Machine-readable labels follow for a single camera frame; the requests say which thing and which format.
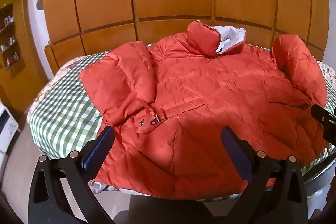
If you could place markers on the orange puffer jacket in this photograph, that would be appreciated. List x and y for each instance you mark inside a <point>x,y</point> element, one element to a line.
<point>210,95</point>

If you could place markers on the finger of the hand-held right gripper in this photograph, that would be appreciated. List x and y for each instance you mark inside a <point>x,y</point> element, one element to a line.
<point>328,123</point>

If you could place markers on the white appliance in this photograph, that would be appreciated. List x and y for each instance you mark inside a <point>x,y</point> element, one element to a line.
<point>9,127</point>

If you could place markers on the wooden wall shelf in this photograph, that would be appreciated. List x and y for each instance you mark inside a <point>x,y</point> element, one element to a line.
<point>10,37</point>

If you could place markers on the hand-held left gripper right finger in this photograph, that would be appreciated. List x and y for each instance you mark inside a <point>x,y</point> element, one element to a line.
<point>236,155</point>

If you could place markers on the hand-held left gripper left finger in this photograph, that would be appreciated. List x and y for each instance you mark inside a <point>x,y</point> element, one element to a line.
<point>97,148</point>

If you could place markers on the green checked tablecloth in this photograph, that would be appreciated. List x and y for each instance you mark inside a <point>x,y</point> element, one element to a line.
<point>60,108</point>

